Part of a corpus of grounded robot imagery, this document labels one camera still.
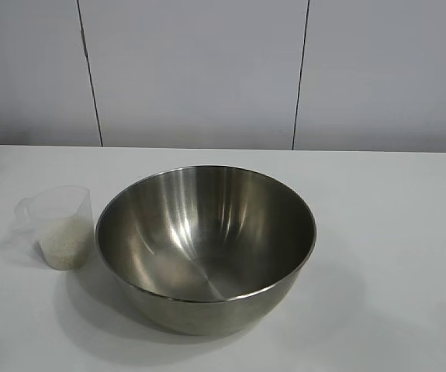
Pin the stainless steel mixing bowl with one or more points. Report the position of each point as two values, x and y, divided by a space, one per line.
191 240

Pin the clear plastic measuring cup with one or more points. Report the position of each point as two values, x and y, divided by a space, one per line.
71 205

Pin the white rice grains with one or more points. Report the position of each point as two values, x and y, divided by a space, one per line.
63 244

